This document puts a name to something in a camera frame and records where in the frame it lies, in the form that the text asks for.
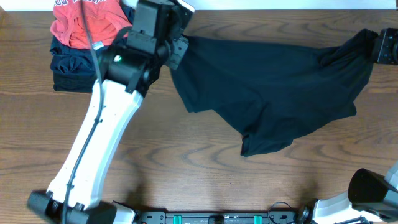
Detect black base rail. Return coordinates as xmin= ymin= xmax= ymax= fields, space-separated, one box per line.
xmin=133 ymin=210 xmax=310 ymax=224

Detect black folded t-shirt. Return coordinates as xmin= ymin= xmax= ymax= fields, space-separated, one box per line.
xmin=53 ymin=73 xmax=96 ymax=93

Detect black t-shirt white logo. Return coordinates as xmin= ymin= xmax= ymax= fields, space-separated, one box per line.
xmin=171 ymin=29 xmax=377 ymax=157

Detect red folded t-shirt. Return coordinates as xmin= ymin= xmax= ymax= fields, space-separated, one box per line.
xmin=50 ymin=0 xmax=131 ymax=49

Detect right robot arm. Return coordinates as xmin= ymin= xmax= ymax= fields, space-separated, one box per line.
xmin=293 ymin=28 xmax=397 ymax=223

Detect navy folded t-shirt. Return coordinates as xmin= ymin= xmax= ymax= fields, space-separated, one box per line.
xmin=50 ymin=3 xmax=134 ymax=76

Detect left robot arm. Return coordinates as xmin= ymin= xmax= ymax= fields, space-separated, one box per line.
xmin=27 ymin=0 xmax=195 ymax=223

